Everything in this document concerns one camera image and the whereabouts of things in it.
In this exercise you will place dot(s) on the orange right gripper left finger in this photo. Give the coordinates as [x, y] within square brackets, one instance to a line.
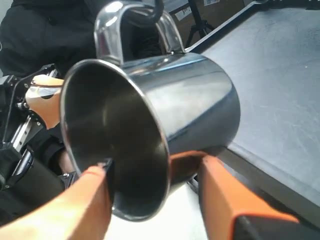
[82, 212]

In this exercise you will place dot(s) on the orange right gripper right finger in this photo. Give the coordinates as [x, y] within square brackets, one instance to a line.
[223, 199]

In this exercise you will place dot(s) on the stainless steel mug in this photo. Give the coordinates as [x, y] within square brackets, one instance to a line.
[150, 121]

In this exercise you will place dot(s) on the black tripod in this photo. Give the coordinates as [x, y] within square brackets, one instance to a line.
[201, 26]

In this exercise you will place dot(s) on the person in black clothing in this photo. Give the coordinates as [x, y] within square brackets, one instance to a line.
[34, 33]

